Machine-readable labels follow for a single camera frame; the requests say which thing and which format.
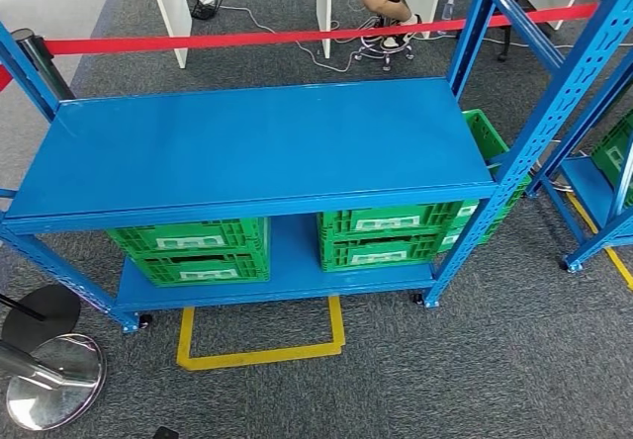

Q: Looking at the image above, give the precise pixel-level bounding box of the blue metal shelf rack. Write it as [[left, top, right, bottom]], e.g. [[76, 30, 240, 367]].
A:
[[526, 49, 633, 275], [0, 0, 633, 334]]

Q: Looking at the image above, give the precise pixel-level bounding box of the green plastic crate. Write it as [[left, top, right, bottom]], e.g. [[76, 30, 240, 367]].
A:
[[106, 218, 270, 254], [317, 201, 464, 237], [129, 247, 271, 288], [591, 109, 633, 210], [437, 216, 520, 255], [445, 109, 533, 227], [319, 231, 441, 274]]

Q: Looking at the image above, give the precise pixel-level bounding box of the chrome wheeled stool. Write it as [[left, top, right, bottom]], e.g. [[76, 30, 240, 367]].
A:
[[353, 26, 417, 72]]

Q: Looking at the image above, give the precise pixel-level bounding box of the long red barrier belt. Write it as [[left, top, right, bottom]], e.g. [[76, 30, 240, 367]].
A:
[[43, 2, 601, 57]]

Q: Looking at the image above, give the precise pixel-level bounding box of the black power strip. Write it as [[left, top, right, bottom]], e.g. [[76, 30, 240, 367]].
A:
[[190, 0, 226, 22]]

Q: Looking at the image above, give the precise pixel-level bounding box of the white desk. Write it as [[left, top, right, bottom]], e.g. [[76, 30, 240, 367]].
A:
[[144, 0, 333, 70], [422, 0, 446, 32]]

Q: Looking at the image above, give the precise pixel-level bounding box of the chrome base stanchion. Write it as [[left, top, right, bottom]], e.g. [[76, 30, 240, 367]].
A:
[[0, 334, 107, 433]]

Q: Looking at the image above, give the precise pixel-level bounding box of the white floor cable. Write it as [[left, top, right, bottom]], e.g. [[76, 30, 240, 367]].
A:
[[220, 4, 358, 74]]

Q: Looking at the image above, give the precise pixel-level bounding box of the metal stanchion post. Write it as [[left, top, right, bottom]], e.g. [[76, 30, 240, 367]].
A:
[[11, 28, 76, 102]]

